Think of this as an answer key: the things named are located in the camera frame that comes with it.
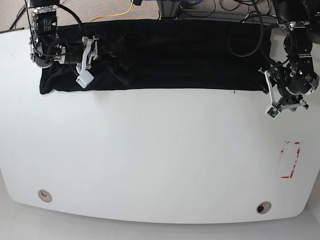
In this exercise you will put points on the gripper body white-black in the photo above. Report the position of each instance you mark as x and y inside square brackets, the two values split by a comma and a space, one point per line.
[79, 58]
[280, 99]

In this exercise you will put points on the black t-shirt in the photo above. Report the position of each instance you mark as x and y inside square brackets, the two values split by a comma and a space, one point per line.
[179, 54]

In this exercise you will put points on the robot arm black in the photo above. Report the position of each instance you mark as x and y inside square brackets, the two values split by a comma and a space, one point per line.
[290, 81]
[47, 47]

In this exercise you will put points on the red tape rectangle marking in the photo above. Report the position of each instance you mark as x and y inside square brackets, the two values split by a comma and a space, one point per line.
[289, 156]

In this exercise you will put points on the right table grommet hole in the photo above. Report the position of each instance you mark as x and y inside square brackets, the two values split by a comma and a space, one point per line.
[263, 207]

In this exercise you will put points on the table grommet hole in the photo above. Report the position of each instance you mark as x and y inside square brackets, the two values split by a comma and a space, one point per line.
[45, 196]
[263, 207]

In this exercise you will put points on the left table grommet hole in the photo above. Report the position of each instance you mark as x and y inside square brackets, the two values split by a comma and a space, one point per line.
[45, 196]

